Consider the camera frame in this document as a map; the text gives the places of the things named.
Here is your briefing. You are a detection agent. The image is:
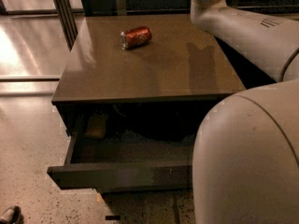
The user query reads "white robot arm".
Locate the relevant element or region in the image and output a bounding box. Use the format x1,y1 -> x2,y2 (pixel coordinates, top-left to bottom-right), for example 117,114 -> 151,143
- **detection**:
191,0 -> 299,224

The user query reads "brown drawer cabinet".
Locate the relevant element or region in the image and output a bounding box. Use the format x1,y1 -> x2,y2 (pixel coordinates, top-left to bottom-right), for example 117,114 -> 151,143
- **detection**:
51,13 -> 247,224

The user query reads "yellow object inside drawer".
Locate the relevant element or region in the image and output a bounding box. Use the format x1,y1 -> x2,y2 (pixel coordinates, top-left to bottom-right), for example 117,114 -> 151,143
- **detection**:
84,114 -> 108,139

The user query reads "dark open top drawer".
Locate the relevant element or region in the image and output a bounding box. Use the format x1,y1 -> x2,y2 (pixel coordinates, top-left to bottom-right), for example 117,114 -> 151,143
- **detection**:
48,132 -> 194,193

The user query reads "red soda can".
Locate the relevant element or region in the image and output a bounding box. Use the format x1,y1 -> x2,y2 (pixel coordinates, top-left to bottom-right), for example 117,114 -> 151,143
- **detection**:
120,26 -> 152,49

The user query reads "black shoe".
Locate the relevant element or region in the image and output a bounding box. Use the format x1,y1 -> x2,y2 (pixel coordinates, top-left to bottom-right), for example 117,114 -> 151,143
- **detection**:
0,205 -> 23,224

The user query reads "metal window frame post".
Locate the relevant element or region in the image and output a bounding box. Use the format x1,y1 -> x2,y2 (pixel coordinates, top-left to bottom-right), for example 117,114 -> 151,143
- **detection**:
53,0 -> 78,49

